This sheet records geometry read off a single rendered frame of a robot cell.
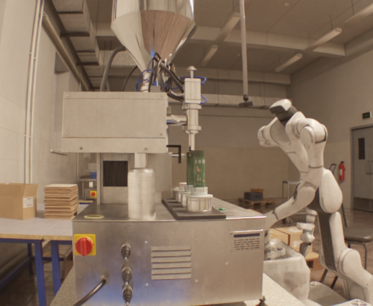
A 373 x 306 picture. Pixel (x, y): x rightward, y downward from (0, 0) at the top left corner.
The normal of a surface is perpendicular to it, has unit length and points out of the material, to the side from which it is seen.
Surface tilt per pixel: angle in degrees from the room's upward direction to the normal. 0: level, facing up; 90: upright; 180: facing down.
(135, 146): 90
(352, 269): 91
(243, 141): 90
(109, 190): 90
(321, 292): 73
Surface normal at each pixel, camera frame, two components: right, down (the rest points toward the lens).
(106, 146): 0.15, -0.04
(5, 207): -0.17, -0.04
